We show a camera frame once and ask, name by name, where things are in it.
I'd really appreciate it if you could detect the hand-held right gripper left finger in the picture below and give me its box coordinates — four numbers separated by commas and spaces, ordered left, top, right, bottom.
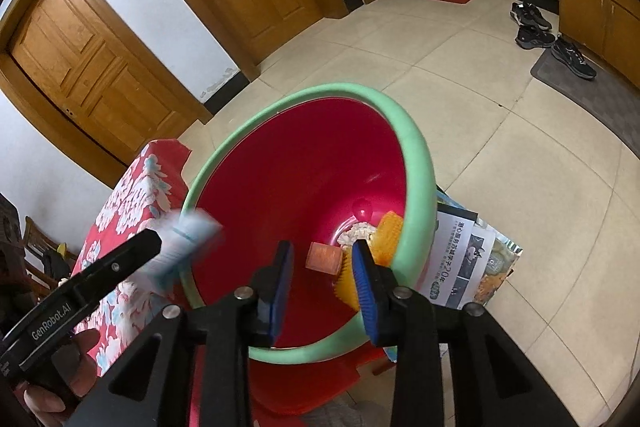
67, 241, 296, 427

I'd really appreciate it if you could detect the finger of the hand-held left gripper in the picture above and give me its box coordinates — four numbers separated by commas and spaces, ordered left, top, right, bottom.
65, 228, 164, 308

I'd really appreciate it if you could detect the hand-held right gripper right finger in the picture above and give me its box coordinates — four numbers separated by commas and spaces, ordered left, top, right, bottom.
351, 239, 581, 427

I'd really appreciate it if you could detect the orange box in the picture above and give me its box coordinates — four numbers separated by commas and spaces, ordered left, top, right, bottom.
306, 242, 343, 275

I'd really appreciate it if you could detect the white tissue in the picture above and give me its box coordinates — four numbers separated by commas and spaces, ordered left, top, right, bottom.
337, 222, 378, 250

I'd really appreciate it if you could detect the teal white box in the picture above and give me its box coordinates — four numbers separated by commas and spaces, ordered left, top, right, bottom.
145, 208, 224, 290

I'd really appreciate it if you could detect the red bin with green rim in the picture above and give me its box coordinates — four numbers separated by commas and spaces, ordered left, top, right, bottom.
179, 82, 440, 365

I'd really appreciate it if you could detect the person's left hand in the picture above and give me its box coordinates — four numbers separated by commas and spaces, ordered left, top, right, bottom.
24, 331, 102, 425

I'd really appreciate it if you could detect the wooden chair with yellow cloth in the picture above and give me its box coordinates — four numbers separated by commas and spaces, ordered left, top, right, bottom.
22, 216, 81, 280

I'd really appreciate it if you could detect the red floral tablecloth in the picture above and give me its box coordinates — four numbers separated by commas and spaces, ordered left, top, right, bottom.
75, 138, 193, 378

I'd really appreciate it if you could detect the red plastic stool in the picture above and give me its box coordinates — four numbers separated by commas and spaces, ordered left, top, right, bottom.
247, 344, 396, 415

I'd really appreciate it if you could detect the printed white paper sheet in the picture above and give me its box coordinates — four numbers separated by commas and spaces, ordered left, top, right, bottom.
419, 206, 497, 311

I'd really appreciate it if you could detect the large wooden chair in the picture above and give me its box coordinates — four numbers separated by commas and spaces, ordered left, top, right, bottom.
0, 193, 23, 258

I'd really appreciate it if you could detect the colourful printed bag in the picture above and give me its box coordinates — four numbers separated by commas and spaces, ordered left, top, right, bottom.
475, 219, 524, 308

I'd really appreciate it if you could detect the grey floor mat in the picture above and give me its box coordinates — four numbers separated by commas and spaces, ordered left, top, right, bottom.
530, 49, 640, 148

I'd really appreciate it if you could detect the black sneaker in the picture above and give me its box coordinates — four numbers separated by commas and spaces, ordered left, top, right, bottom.
550, 36, 597, 81
510, 2, 553, 32
516, 26, 557, 50

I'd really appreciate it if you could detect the wooden sideboard cabinet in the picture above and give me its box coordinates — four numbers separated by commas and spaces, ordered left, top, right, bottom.
552, 0, 640, 75

